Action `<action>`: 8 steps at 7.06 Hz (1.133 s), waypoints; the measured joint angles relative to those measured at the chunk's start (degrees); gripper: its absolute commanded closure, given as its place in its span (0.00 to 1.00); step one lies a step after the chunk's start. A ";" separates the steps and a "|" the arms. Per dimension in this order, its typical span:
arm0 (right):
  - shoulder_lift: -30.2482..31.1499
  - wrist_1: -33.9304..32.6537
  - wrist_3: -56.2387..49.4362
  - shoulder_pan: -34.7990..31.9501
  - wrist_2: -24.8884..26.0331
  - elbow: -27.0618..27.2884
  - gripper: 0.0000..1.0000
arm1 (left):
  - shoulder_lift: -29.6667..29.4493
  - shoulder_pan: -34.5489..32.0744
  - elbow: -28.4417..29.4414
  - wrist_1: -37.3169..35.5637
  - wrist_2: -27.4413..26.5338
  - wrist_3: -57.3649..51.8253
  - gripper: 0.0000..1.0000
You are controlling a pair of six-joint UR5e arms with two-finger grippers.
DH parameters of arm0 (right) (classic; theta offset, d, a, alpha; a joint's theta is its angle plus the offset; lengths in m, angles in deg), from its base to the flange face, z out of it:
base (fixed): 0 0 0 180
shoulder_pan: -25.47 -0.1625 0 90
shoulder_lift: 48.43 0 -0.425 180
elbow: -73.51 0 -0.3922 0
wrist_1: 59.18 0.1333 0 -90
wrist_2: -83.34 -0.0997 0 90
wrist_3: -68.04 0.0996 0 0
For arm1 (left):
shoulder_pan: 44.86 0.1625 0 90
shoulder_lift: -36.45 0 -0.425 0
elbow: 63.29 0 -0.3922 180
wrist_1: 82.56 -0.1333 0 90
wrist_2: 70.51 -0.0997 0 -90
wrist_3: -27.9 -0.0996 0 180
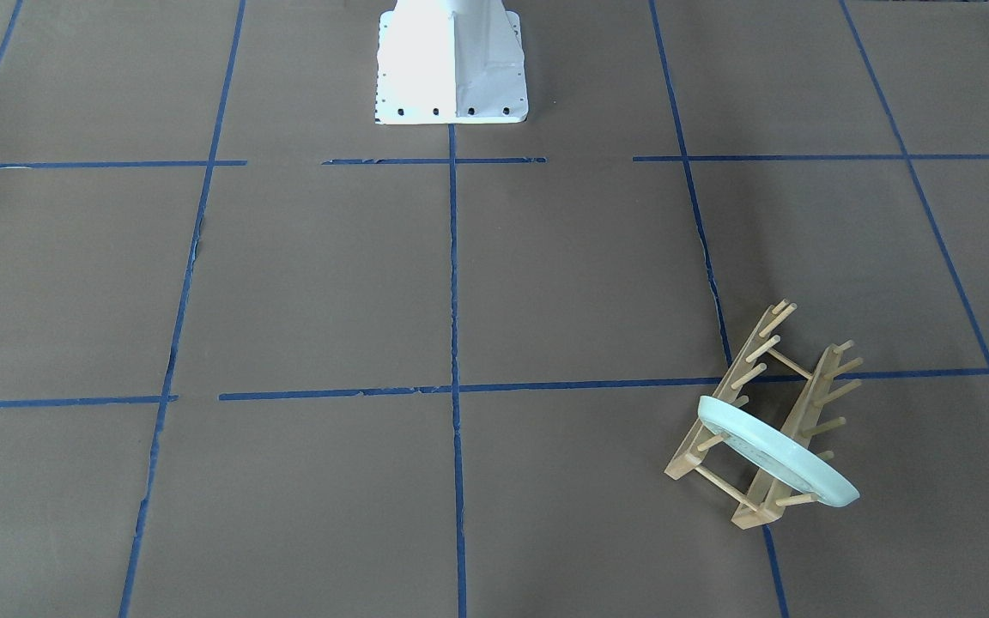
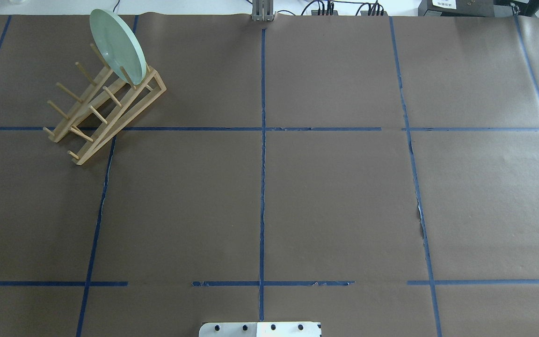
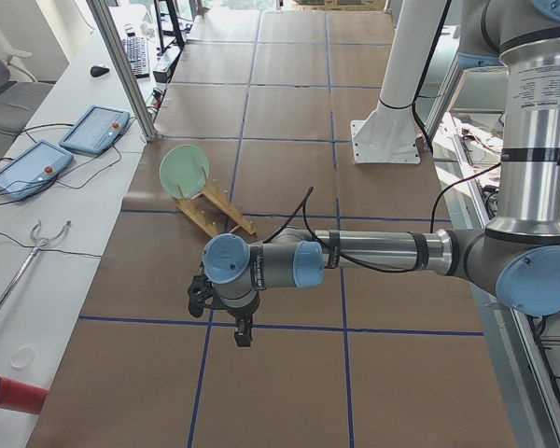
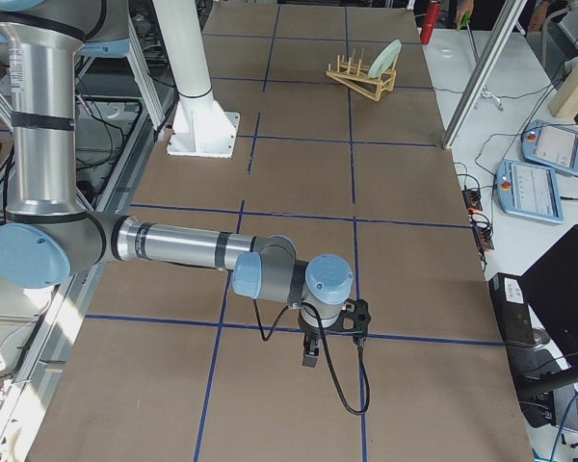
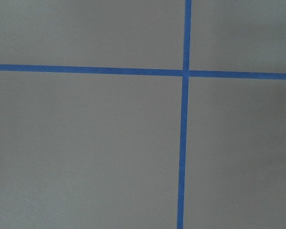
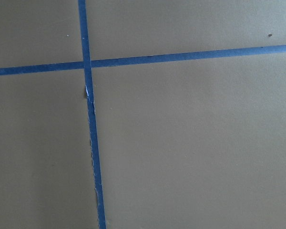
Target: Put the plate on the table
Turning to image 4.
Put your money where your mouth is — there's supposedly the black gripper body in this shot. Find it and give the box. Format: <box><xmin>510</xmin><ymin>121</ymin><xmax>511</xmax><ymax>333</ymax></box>
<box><xmin>300</xmin><ymin>321</ymin><xmax>321</xmax><ymax>347</ymax></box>

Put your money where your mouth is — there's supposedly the light green round plate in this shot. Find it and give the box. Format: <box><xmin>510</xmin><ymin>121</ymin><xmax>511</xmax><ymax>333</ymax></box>
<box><xmin>368</xmin><ymin>39</ymin><xmax>402</xmax><ymax>79</ymax></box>

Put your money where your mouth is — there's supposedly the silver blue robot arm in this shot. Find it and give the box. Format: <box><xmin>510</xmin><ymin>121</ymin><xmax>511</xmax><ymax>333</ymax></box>
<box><xmin>0</xmin><ymin>1</ymin><xmax>359</xmax><ymax>367</ymax></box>

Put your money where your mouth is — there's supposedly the orange black connector strip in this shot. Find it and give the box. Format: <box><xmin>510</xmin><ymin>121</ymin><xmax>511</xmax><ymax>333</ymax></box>
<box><xmin>461</xmin><ymin>187</ymin><xmax>494</xmax><ymax>251</ymax></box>

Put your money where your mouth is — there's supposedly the black computer box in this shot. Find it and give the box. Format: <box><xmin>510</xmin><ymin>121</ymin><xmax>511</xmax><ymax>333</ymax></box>
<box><xmin>488</xmin><ymin>272</ymin><xmax>551</xmax><ymax>349</ymax></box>

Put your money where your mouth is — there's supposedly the black monitor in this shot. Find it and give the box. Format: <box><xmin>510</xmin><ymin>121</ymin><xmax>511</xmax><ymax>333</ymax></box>
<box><xmin>519</xmin><ymin>224</ymin><xmax>578</xmax><ymax>363</ymax></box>

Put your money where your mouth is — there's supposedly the blue teach pendant near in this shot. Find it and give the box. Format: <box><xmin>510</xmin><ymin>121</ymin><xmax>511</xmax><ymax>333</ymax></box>
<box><xmin>496</xmin><ymin>160</ymin><xmax>564</xmax><ymax>223</ymax></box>

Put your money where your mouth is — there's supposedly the blue teach pendant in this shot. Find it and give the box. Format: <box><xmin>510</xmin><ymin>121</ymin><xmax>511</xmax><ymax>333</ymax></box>
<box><xmin>521</xmin><ymin>119</ymin><xmax>578</xmax><ymax>174</ymax></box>
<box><xmin>496</xmin><ymin>160</ymin><xmax>564</xmax><ymax>223</ymax></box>

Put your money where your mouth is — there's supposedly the wooden dish rack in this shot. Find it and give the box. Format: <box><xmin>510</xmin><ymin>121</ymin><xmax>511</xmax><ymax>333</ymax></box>
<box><xmin>326</xmin><ymin>50</ymin><xmax>399</xmax><ymax>102</ymax></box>

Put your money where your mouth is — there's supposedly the blue teach pendant far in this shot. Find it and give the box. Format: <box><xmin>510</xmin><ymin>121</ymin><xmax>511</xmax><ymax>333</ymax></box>
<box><xmin>521</xmin><ymin>119</ymin><xmax>578</xmax><ymax>174</ymax></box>

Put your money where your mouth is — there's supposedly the red cylinder tube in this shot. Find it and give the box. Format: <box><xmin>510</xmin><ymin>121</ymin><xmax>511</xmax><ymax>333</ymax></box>
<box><xmin>420</xmin><ymin>0</ymin><xmax>441</xmax><ymax>45</ymax></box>

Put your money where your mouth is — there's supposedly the wooden beam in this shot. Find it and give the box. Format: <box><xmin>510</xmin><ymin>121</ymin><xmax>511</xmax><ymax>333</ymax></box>
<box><xmin>548</xmin><ymin>64</ymin><xmax>578</xmax><ymax>118</ymax></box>

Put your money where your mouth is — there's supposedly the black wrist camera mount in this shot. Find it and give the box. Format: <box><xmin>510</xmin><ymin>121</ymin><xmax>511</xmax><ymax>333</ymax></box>
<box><xmin>327</xmin><ymin>298</ymin><xmax>372</xmax><ymax>340</ymax></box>

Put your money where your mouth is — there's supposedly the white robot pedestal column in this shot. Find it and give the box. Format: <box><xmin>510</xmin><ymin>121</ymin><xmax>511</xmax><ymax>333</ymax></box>
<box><xmin>153</xmin><ymin>0</ymin><xmax>240</xmax><ymax>159</ymax></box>

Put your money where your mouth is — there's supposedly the aluminium frame post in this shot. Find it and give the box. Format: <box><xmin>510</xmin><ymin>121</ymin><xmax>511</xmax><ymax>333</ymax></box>
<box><xmin>442</xmin><ymin>0</ymin><xmax>526</xmax><ymax>149</ymax></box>

